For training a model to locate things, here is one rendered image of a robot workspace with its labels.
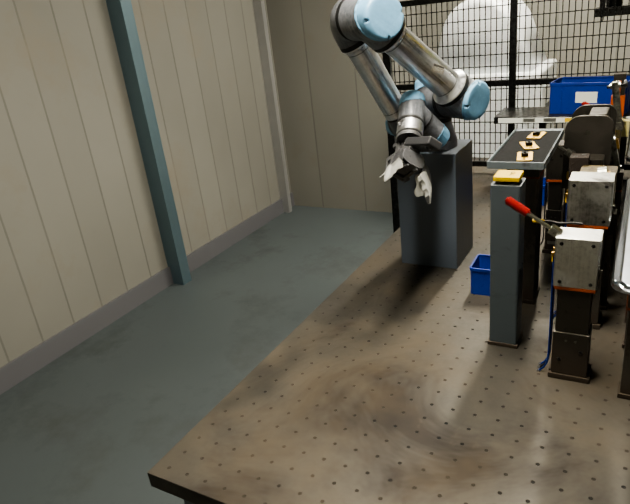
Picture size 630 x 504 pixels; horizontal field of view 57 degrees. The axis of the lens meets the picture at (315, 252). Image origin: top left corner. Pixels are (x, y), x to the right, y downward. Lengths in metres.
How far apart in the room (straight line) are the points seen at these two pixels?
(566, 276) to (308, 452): 0.68
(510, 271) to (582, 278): 0.20
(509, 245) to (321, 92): 3.34
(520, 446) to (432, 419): 0.19
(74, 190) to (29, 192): 0.26
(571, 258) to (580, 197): 0.26
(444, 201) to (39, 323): 2.23
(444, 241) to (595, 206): 0.59
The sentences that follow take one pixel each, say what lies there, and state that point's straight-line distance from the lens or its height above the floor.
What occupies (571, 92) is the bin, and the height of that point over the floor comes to 1.12.
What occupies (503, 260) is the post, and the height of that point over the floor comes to 0.95.
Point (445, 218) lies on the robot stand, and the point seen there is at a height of 0.88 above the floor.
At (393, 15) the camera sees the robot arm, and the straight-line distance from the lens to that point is 1.60.
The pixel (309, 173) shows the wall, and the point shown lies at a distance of 4.88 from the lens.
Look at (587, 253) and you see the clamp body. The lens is 1.35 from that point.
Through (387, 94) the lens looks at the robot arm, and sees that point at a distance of 1.80.
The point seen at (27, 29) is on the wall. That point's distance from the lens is 3.29.
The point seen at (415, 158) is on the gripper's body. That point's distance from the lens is 1.61.
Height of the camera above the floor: 1.57
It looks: 23 degrees down
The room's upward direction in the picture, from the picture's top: 7 degrees counter-clockwise
